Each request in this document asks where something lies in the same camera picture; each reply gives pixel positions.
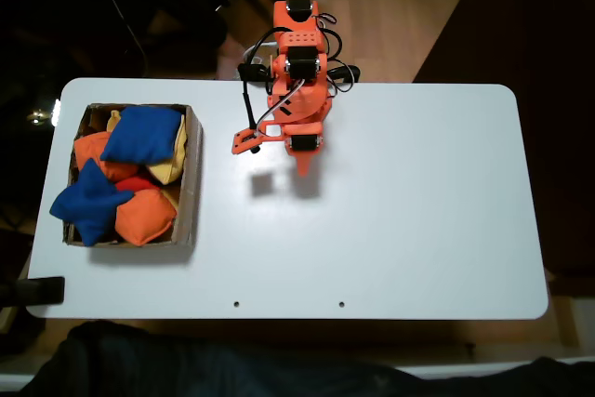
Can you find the blue bean bag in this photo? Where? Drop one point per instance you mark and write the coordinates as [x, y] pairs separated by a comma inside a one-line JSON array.
[[141, 134], [90, 202]]

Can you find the cardboard box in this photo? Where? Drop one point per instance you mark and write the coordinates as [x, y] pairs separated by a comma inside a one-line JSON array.
[[188, 211]]

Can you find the yellow bean bag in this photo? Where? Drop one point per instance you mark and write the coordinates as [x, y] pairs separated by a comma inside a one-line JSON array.
[[169, 169], [114, 120]]

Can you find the orange bean bag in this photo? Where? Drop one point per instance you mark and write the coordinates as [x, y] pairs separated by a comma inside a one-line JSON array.
[[146, 218], [90, 150]]

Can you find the red bean bag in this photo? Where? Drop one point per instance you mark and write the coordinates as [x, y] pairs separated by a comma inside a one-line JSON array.
[[137, 183]]

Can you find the person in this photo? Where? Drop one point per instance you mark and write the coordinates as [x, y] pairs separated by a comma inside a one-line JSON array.
[[186, 369]]

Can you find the black clamp with bar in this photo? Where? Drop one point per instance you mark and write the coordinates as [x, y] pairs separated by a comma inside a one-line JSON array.
[[44, 290]]

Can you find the orange camera mount plate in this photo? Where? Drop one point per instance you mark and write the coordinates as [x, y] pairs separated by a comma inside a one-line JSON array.
[[241, 143]]

